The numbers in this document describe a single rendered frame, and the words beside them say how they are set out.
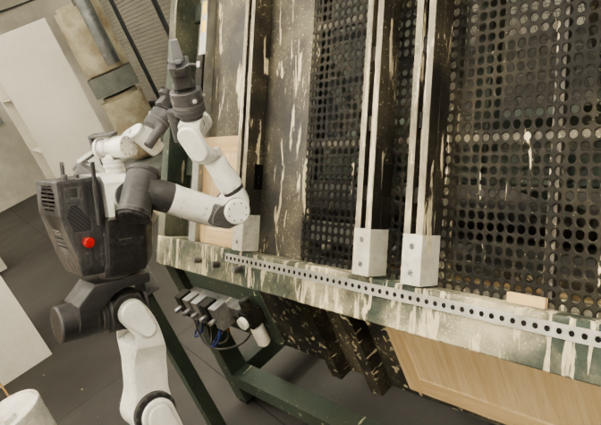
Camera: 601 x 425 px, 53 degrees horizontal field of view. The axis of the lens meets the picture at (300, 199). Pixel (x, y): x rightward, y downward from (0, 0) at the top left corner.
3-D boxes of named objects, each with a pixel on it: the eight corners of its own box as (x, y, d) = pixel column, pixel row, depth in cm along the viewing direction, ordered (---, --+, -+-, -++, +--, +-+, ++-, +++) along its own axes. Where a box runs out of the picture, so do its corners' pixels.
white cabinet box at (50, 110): (83, 241, 616) (-30, 51, 544) (132, 212, 641) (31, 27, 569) (99, 250, 567) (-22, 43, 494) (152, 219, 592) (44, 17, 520)
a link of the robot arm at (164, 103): (156, 88, 228) (139, 112, 224) (168, 85, 220) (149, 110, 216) (180, 109, 234) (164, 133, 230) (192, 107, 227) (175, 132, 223)
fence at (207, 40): (197, 240, 241) (188, 240, 238) (210, 3, 240) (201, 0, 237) (203, 242, 237) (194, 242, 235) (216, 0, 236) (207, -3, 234)
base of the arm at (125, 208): (161, 220, 165) (122, 208, 160) (144, 233, 175) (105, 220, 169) (172, 172, 171) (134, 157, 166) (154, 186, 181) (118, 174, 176)
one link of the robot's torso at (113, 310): (112, 336, 182) (107, 299, 181) (95, 327, 192) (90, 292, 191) (151, 326, 190) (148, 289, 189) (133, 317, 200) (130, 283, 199)
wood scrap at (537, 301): (509, 301, 134) (506, 301, 133) (510, 291, 134) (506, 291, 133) (547, 308, 127) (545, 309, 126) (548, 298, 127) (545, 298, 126)
